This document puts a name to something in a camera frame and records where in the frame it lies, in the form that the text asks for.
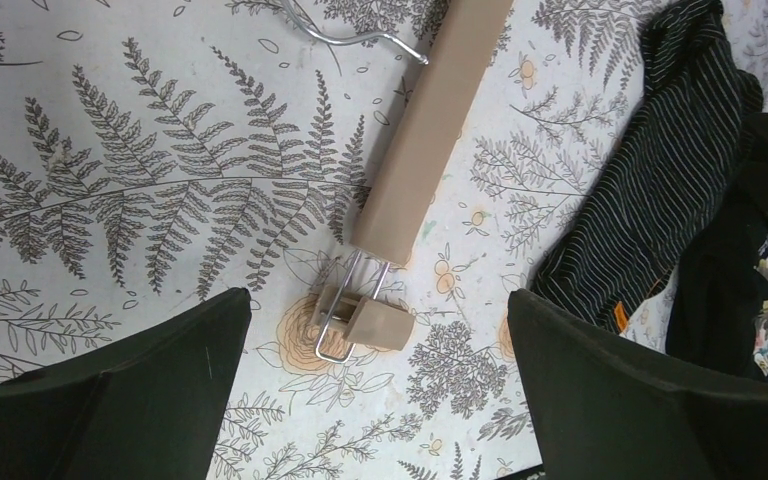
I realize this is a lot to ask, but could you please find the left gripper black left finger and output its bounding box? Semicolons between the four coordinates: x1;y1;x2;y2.
0;288;252;479

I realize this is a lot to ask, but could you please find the floral patterned table mat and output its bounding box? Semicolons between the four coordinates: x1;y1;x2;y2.
0;1;768;479

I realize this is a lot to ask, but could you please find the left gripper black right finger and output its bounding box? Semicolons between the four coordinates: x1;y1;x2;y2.
507;289;768;479

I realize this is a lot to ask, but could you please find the black underwear orange trim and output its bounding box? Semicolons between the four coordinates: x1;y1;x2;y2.
529;1;764;333

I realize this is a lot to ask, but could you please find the black floral garment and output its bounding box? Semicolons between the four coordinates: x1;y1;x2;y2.
665;113;768;383

